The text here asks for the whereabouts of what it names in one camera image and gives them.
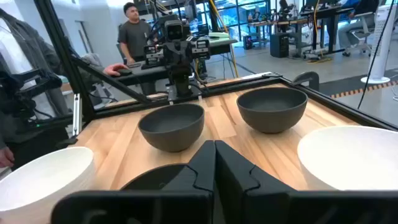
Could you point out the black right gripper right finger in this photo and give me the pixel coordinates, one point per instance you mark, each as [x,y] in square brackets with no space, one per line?
[264,205]

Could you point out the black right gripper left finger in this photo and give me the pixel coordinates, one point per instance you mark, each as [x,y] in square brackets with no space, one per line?
[186,205]

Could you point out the white ribbed bowl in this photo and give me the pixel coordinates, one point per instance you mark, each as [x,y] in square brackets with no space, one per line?
[351,158]
[40,183]

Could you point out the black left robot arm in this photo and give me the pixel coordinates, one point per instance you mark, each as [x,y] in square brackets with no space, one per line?
[180,81]

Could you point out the standing person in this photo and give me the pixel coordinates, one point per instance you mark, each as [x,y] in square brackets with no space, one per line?
[135,34]

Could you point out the black computer mouse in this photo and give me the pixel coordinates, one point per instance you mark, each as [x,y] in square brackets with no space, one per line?
[125,72]

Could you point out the person's hand on mouse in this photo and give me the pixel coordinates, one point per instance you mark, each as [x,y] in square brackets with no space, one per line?
[113,69]

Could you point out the dark grey bowl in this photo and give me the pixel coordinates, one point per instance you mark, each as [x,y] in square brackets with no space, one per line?
[174,137]
[273,121]
[149,180]

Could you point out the small dark box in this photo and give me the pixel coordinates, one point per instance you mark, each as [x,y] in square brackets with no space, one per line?
[247,42]

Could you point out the black computer tower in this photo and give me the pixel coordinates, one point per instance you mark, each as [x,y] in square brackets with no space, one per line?
[279,45]

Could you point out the wooden background desk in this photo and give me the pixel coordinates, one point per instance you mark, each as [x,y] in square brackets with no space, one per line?
[280,23]

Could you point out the person beside rig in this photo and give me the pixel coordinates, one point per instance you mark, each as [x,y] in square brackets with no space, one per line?
[21,53]

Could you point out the black table clamp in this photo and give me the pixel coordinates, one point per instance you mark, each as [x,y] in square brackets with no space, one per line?
[308,79]

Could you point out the black control device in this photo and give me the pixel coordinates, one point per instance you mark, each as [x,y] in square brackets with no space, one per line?
[21,90]

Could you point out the distant person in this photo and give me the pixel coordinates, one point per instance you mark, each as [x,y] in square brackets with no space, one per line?
[284,9]

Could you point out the white office chair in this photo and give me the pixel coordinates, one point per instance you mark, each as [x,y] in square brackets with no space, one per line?
[360,34]

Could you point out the seated person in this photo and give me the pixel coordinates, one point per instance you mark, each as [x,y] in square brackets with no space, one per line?
[351,28]

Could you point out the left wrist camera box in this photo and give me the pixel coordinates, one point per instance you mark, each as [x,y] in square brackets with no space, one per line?
[174,31]

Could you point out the black aluminium rig frame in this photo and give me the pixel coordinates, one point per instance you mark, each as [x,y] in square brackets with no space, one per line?
[65,59]

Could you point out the silver bracket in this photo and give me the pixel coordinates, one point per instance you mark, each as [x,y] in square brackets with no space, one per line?
[76,115]

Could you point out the white pedestal column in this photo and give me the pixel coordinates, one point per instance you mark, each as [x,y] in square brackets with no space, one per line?
[381,46]

